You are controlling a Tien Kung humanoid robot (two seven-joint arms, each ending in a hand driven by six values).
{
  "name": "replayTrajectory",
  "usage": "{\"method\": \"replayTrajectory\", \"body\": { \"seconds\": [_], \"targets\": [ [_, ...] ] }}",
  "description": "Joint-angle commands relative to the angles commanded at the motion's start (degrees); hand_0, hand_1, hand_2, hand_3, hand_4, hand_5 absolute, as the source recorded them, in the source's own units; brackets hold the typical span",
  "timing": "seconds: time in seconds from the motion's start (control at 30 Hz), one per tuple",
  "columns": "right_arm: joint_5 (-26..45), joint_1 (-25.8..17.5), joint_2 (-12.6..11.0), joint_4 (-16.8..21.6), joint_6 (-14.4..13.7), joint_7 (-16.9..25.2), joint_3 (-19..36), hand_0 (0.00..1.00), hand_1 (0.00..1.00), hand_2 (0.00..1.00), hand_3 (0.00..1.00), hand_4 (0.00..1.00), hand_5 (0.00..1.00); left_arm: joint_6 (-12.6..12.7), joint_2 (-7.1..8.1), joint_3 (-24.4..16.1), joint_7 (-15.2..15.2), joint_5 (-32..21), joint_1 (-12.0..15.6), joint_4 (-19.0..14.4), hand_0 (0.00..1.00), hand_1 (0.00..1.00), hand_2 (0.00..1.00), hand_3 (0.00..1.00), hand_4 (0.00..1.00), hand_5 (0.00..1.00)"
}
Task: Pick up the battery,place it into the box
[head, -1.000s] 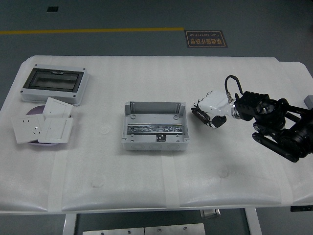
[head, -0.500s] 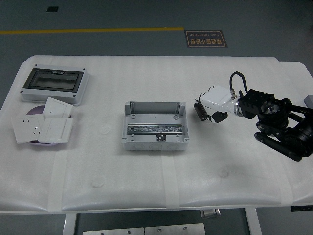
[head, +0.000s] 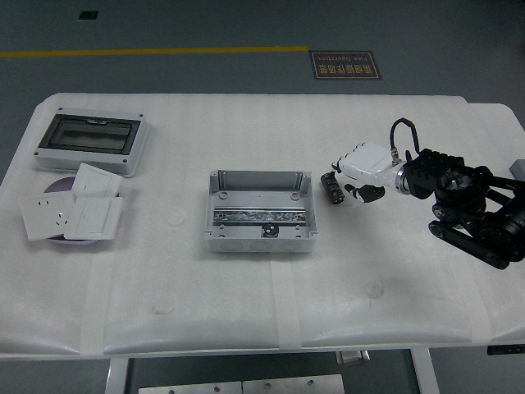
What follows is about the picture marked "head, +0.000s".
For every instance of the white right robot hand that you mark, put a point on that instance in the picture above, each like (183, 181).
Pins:
(369, 164)

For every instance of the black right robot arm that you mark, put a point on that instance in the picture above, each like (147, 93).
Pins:
(430, 172)

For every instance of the open grey junction box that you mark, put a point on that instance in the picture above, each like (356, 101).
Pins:
(262, 195)

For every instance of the brown floor sign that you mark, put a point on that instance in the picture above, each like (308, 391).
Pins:
(345, 65)

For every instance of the white foam table mat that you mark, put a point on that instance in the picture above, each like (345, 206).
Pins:
(246, 135)

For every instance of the grey block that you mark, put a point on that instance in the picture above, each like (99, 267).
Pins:
(518, 172)

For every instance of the black table control panel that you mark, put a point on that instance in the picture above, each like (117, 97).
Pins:
(502, 350)

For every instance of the purple round plate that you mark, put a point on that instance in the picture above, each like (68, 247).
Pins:
(59, 185)

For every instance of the silver metal mounting rail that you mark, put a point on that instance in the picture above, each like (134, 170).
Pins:
(246, 215)

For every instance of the silver metal bracket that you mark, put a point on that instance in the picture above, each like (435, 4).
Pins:
(352, 358)

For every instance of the grey metal base plate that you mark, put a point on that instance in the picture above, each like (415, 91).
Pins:
(188, 388)
(293, 386)

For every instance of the white wall switch panel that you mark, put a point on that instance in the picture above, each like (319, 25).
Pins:
(92, 217)
(96, 180)

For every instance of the grey enclosure with clear lid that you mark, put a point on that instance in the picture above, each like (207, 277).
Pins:
(90, 137)

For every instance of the white table frame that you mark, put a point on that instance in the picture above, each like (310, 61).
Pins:
(117, 377)

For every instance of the white wall socket panel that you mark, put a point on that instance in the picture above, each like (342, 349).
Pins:
(41, 215)

